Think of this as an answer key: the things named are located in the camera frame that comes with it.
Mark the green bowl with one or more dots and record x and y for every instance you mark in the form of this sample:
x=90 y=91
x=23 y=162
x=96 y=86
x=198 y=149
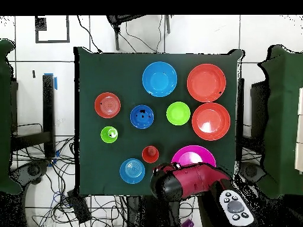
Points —
x=178 y=113

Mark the small orange bowl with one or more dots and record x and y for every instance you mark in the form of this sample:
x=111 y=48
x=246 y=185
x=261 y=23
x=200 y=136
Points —
x=107 y=105

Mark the large light blue bowl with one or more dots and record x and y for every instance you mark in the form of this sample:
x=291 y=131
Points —
x=159 y=79

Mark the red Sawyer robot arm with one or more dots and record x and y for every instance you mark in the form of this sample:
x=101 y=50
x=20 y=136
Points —
x=198 y=179

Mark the orange cup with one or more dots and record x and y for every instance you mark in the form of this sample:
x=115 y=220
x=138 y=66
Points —
x=150 y=154

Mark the large orange bowl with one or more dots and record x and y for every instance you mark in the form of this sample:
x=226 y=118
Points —
x=211 y=121
x=206 y=82

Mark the black table frame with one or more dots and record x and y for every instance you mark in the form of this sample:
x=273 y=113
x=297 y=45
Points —
x=48 y=106
x=259 y=106

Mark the large pink bowl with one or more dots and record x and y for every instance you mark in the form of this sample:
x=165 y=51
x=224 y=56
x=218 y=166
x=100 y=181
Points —
x=193 y=154

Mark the grey pedestal foot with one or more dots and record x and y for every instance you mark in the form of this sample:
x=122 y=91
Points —
x=33 y=170
x=251 y=171

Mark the dark green table cloth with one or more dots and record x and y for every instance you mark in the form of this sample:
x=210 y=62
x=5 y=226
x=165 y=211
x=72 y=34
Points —
x=118 y=78

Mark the black power strip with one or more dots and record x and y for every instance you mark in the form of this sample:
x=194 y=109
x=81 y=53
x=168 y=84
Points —
x=79 y=208

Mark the green cup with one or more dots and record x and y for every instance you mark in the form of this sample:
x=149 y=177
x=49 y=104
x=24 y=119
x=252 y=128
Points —
x=105 y=136

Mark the purple object on floor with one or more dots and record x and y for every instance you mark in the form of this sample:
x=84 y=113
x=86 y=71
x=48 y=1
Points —
x=187 y=223

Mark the small light blue bowl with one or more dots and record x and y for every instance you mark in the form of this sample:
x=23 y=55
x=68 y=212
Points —
x=132 y=170

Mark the dark blue bowl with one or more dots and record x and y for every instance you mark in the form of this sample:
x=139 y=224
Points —
x=142 y=123

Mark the green cloth on side table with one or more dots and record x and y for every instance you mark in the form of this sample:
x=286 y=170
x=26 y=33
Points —
x=284 y=118
x=4 y=118

